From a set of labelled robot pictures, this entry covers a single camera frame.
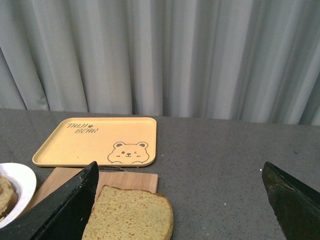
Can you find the bread slice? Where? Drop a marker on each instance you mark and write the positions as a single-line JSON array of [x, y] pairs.
[[129, 214], [8, 197]]

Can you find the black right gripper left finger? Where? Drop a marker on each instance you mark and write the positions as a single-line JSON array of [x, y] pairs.
[[62, 215]]

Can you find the yellow bear tray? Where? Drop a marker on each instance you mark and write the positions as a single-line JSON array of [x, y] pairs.
[[110, 141]]

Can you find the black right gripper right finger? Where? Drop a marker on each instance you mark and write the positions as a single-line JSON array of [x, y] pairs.
[[295, 204]]

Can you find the wooden cutting board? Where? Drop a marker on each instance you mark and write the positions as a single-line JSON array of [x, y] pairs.
[[120, 179]]

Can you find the grey curtain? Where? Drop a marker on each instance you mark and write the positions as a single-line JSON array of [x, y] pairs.
[[251, 60]]

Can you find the white plate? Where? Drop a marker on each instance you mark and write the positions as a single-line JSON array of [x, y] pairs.
[[24, 182]]

